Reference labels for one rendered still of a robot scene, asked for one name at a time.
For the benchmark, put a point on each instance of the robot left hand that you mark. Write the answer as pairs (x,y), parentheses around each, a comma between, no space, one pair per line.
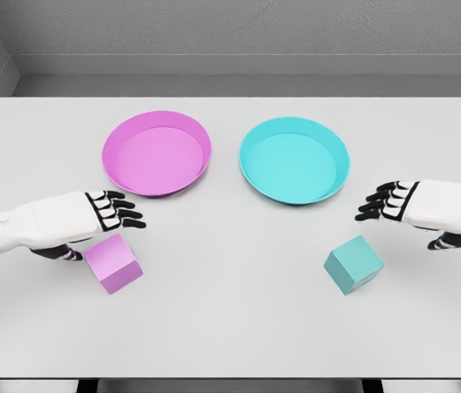
(66,217)

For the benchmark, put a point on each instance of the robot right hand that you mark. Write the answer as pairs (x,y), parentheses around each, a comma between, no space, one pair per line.
(439,202)

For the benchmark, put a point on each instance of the pink block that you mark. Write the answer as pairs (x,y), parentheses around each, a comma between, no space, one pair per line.
(113,264)

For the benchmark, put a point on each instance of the cyan block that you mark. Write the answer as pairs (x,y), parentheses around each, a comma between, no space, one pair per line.
(353,265)

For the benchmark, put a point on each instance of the pink plate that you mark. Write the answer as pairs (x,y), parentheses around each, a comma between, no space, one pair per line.
(156,153)

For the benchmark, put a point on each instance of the cyan plate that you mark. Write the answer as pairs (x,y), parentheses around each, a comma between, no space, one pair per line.
(293,159)

